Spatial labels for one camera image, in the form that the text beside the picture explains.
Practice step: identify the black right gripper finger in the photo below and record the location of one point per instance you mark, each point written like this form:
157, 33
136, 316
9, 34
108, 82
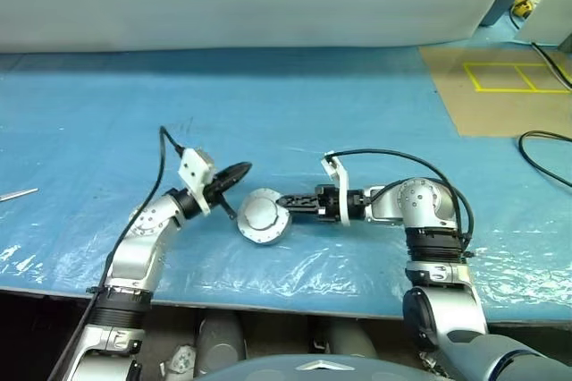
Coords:
304, 213
299, 199

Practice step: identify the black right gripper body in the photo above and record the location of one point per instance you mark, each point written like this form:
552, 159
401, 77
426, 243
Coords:
328, 204

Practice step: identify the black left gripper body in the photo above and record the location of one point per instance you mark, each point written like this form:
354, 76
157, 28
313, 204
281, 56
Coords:
215, 191

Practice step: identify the round silver housing lid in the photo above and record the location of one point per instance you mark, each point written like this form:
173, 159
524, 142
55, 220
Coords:
261, 213

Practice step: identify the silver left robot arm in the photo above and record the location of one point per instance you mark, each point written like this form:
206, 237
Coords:
134, 260

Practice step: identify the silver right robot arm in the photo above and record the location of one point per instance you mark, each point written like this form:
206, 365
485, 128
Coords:
420, 202

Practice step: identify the blue plastic table cover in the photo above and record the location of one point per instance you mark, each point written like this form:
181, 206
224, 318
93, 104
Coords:
313, 99

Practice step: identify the grey rounded cylinder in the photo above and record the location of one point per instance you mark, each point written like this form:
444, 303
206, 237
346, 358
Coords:
221, 343
350, 340

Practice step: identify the grey rounded torso shell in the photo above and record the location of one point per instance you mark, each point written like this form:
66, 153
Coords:
313, 370

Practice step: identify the brown cardboard sheet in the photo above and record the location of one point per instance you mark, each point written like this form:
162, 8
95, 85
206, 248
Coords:
482, 108

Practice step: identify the yellow tape rectangle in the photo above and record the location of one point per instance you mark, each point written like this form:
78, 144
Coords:
471, 77

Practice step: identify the thin silver metal rod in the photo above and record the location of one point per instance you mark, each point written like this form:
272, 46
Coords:
20, 194

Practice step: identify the small yellow object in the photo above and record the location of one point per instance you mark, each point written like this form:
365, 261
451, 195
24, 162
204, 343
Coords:
523, 7

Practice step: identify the grey metal leg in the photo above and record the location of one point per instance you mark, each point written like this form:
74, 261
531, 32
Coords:
565, 43

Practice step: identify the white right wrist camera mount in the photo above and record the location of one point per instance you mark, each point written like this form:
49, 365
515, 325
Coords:
342, 184

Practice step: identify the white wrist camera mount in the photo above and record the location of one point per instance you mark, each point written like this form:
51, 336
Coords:
342, 184
194, 171

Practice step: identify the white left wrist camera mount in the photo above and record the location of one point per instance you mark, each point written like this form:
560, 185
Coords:
194, 171

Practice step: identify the white perforated bracket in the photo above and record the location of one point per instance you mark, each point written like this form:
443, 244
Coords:
179, 361

